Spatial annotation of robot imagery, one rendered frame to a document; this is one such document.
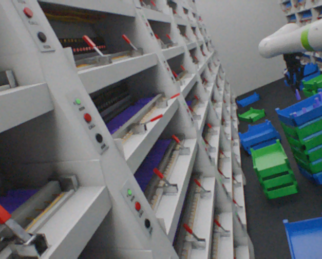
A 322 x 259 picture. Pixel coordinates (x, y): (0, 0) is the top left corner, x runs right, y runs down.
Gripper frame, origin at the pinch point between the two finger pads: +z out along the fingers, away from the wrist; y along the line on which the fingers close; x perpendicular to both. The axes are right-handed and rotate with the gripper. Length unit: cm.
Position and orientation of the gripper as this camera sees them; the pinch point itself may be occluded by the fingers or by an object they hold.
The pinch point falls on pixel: (296, 87)
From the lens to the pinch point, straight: 178.6
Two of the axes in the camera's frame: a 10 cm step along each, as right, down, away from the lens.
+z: 4.0, 6.9, 6.0
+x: -1.9, -5.8, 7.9
